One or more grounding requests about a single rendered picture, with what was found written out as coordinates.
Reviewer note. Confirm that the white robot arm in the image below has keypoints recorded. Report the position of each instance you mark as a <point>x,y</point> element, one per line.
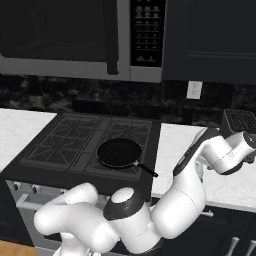
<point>181,200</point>

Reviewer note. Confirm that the black stove with hob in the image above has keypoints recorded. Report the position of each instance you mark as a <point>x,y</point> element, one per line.
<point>66,143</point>

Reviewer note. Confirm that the silver stove knob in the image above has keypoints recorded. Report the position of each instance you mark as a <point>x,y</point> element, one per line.
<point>15,186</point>
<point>35,189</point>

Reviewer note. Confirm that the black frying pan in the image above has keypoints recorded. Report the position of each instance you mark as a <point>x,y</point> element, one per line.
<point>119,152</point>

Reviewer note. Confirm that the grey microwave oven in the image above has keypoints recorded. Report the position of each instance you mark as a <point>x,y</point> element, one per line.
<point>66,68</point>

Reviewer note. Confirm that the black toaster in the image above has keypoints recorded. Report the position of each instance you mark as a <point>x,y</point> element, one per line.
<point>238,120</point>

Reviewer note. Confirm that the dark base cupboard door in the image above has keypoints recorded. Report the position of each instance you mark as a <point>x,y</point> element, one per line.
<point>213,241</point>

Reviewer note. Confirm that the dark base cupboard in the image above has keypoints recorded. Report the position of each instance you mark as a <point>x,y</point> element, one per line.
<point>13,213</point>

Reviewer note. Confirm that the white wall socket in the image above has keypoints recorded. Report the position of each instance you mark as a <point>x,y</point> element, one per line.
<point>194,90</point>

